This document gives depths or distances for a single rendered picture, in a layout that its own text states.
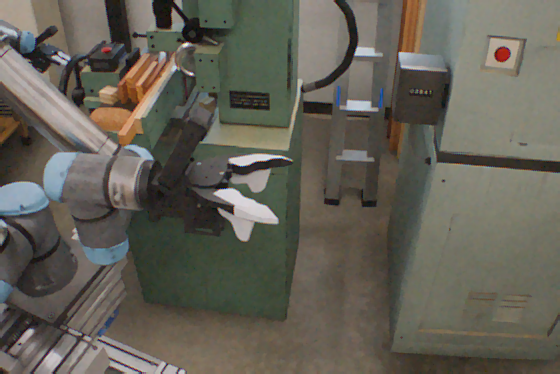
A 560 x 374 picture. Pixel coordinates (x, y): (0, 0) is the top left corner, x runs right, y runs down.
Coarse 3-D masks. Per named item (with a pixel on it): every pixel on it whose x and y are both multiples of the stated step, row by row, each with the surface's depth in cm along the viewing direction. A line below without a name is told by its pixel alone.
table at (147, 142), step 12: (144, 48) 184; (180, 84) 165; (180, 96) 166; (96, 108) 152; (132, 108) 152; (168, 108) 156; (108, 132) 143; (156, 132) 147; (132, 144) 144; (144, 144) 143
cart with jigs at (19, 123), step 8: (0, 120) 284; (8, 120) 284; (16, 120) 282; (24, 120) 286; (0, 128) 274; (8, 128) 277; (16, 128) 280; (24, 128) 286; (0, 136) 271; (8, 136) 273; (24, 136) 289; (0, 144) 267; (24, 144) 294
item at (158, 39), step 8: (152, 24) 158; (176, 24) 158; (152, 32) 155; (160, 32) 154; (168, 32) 154; (176, 32) 154; (152, 40) 156; (160, 40) 156; (168, 40) 156; (176, 40) 155; (184, 40) 155; (152, 48) 158; (160, 48) 158; (168, 48) 157; (176, 48) 157
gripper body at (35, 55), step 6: (36, 48) 177; (42, 48) 176; (48, 48) 178; (54, 48) 180; (24, 54) 178; (30, 54) 178; (36, 54) 176; (48, 54) 176; (54, 54) 180; (30, 60) 181; (36, 60) 177; (42, 60) 177; (36, 66) 179; (42, 66) 179; (48, 66) 181; (42, 72) 179
